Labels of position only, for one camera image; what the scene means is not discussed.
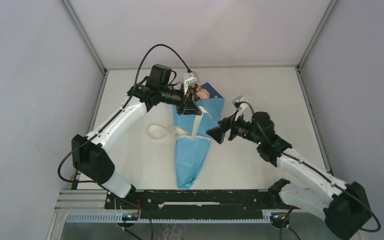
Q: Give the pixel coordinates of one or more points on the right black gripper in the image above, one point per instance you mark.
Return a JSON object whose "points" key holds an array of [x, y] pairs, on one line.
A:
{"points": [[230, 123]]}

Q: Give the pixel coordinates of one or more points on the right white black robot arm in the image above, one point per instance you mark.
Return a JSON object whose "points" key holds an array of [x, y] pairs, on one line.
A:
{"points": [[344, 207]]}

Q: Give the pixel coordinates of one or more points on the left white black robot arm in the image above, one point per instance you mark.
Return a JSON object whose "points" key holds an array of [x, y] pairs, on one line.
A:
{"points": [[90, 153]]}

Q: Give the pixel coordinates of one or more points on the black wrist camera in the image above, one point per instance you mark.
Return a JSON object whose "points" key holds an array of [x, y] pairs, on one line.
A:
{"points": [[238, 101], [159, 76]]}

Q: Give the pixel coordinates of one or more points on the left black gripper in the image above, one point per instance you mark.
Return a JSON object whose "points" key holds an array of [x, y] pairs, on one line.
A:
{"points": [[187, 105]]}

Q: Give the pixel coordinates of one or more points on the aluminium front frame rail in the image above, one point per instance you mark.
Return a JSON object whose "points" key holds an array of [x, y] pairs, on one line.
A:
{"points": [[88, 199]]}

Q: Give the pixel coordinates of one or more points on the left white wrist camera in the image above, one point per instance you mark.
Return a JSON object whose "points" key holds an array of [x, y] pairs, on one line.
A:
{"points": [[190, 79]]}

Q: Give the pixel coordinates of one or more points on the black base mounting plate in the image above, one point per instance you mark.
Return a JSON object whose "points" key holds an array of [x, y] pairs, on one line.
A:
{"points": [[201, 205]]}

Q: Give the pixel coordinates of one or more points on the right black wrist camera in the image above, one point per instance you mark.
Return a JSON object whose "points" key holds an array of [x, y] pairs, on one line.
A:
{"points": [[238, 101]]}

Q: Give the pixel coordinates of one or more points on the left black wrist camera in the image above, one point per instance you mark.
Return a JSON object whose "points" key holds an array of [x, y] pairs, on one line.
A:
{"points": [[159, 76]]}

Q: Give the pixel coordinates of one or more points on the white slotted cable duct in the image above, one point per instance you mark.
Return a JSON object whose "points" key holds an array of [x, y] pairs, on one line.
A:
{"points": [[111, 217]]}

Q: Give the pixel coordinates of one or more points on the blue wrapping paper sheet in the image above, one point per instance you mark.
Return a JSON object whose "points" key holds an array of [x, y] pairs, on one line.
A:
{"points": [[193, 144]]}

